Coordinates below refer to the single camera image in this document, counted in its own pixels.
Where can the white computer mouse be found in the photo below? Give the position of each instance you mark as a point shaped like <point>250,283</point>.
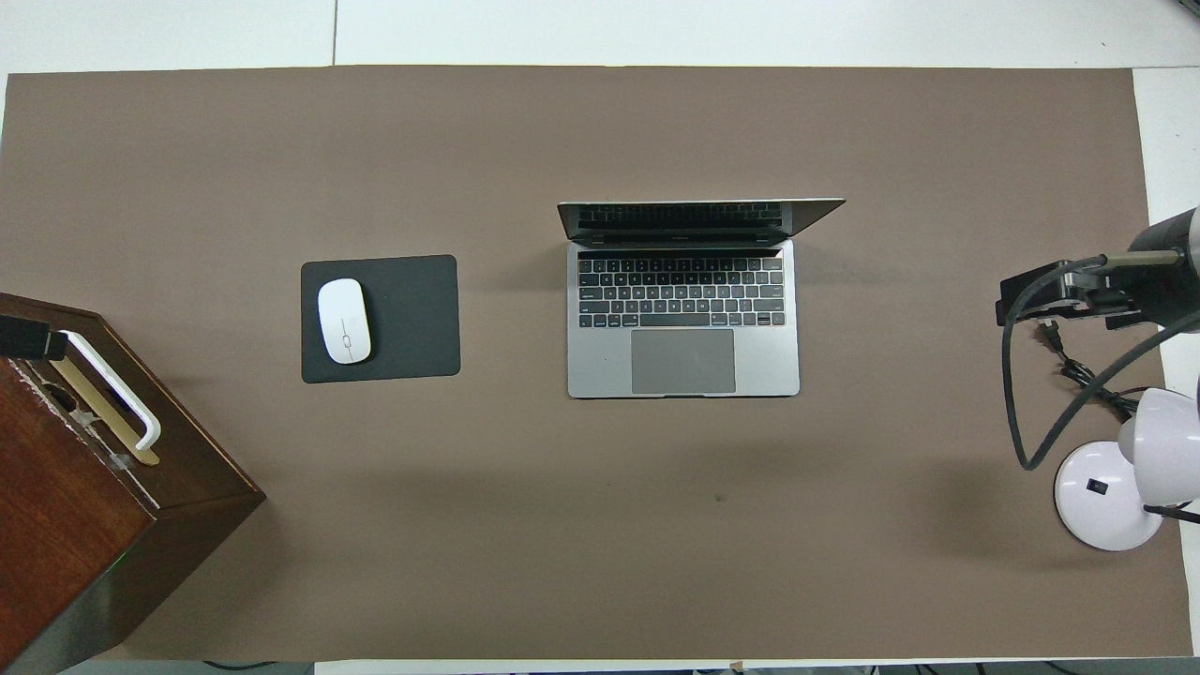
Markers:
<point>343,319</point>

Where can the black mouse pad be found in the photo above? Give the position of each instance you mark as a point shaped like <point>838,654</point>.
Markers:
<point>412,319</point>

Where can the dark brown wooden box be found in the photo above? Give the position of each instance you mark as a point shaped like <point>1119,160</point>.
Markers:
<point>75,525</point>

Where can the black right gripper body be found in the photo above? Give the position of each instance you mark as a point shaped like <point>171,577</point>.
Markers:
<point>1162,281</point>

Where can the grey aluminium laptop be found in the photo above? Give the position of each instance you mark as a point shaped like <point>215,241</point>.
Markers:
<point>694,361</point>

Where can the brown paper table mat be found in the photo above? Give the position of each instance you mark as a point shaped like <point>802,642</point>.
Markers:
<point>562,525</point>

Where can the white desk lamp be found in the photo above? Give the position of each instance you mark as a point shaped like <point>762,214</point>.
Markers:
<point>1106,506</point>

